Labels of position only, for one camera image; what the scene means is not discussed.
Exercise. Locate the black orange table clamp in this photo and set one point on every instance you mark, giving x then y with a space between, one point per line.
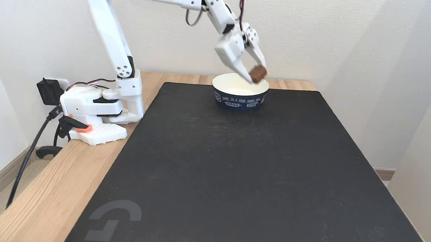
72 124

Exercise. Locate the white wall outlet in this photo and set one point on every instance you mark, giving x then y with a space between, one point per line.
64 84

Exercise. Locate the dark blue printed bowl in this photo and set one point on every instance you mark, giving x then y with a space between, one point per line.
240 98

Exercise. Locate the red toy block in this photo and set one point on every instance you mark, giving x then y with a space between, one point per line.
258 74

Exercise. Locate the black table mat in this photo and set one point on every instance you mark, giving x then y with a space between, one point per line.
253 176

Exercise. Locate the black power adapter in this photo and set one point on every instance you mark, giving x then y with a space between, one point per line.
49 91

